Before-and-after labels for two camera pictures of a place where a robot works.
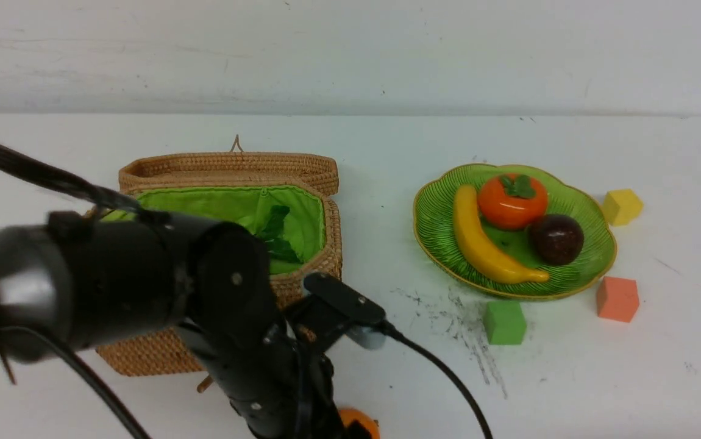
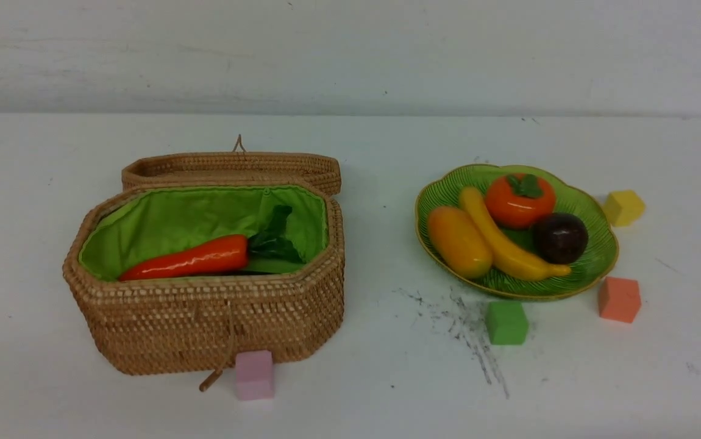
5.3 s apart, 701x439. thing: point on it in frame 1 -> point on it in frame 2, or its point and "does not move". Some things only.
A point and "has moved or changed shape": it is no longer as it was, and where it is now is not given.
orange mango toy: x=349 y=414 -> x=457 y=241
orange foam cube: x=617 y=299 does not move
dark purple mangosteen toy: x=556 y=239 does not move
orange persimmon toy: x=511 y=201 does not move
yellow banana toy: x=484 y=254 has moved or changed shape
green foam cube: x=505 y=322 does not move
